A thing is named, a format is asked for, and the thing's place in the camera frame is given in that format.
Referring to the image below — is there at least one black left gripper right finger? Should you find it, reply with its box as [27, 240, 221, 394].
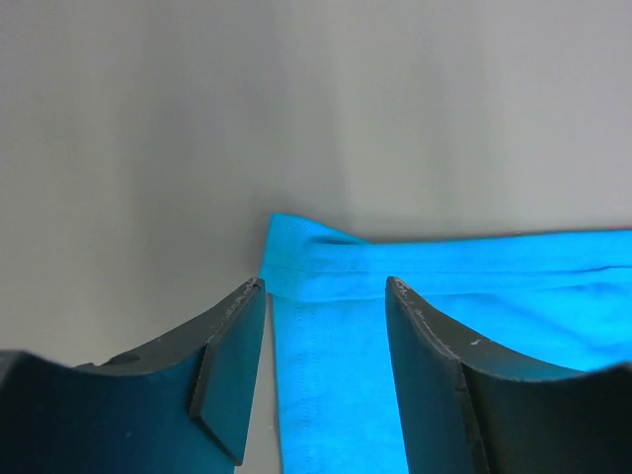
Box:
[385, 277, 631, 473]

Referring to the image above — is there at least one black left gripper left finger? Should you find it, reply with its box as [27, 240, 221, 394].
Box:
[1, 278, 266, 473]

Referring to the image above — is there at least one blue t shirt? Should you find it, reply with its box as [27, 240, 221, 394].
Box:
[260, 214, 631, 473]

